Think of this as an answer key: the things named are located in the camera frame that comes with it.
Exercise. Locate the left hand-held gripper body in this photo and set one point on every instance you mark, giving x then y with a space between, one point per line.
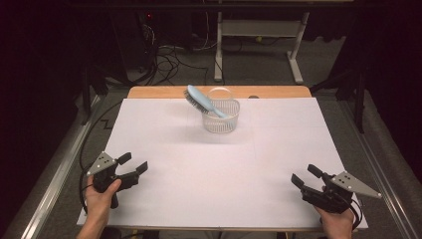
106 172

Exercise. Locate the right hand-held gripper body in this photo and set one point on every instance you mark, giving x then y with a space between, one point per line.
341 192

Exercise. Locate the light blue hairbrush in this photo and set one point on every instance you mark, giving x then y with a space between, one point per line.
202 98

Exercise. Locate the white plastic basket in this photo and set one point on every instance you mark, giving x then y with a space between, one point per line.
224 121

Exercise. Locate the person's right hand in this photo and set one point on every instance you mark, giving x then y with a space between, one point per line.
336 225

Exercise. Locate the person's left hand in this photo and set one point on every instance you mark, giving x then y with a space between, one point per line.
98 205

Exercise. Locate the white board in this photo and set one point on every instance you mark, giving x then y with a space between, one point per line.
185 179

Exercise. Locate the black stand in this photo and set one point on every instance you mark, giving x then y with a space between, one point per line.
96 83
360 99

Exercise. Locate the black equipment with red light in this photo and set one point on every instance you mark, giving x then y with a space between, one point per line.
147 36

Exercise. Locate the small yellow object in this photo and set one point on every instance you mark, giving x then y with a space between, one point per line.
258 39

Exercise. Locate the aluminium rail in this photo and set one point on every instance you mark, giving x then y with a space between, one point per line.
381 172
56 179

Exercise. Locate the white metal desk frame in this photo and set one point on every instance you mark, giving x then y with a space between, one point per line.
258 28

